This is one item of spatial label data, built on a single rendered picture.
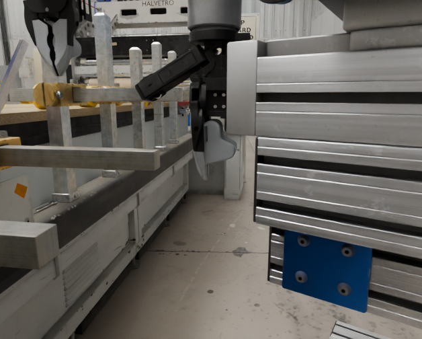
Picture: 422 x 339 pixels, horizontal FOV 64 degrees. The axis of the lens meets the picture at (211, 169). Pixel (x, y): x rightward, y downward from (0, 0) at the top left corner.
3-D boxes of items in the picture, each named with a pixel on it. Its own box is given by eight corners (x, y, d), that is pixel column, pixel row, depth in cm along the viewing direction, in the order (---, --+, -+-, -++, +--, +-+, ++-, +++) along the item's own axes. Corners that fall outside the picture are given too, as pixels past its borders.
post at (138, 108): (147, 177, 132) (142, 48, 121) (144, 179, 128) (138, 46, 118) (138, 177, 132) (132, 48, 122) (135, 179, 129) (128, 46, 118)
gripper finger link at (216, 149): (234, 185, 49) (234, 121, 47) (193, 183, 49) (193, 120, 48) (235, 180, 52) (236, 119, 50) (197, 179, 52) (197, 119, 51)
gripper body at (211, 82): (246, 122, 46) (248, 27, 43) (185, 121, 47) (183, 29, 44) (249, 118, 53) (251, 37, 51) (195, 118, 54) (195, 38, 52)
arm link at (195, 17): (181, -7, 44) (193, 9, 51) (182, 31, 44) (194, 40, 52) (239, -10, 42) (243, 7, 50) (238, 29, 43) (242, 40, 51)
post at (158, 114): (164, 153, 155) (161, 42, 144) (162, 155, 151) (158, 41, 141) (157, 153, 155) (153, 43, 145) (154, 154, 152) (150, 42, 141)
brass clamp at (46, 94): (90, 105, 84) (89, 84, 83) (58, 107, 71) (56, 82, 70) (67, 105, 85) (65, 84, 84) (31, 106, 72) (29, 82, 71)
